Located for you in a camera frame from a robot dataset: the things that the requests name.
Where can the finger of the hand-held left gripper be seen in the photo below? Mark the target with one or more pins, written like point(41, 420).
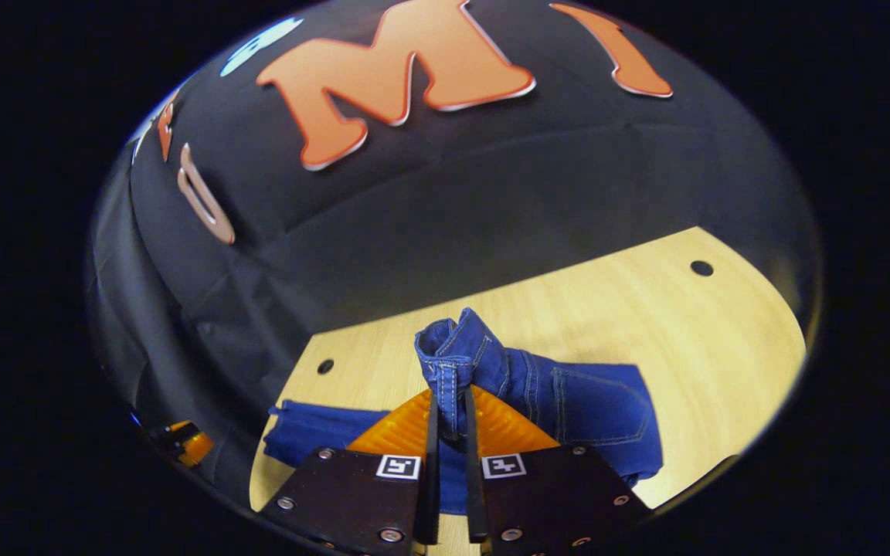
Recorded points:
point(186, 444)

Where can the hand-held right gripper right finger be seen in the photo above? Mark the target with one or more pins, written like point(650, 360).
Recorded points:
point(474, 494)

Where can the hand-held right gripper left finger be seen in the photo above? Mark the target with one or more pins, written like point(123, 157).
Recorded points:
point(432, 479)

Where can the blue denim jeans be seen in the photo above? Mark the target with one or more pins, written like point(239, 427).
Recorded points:
point(584, 409)

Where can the black backdrop cloth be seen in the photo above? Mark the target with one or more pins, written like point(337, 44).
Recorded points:
point(491, 185)

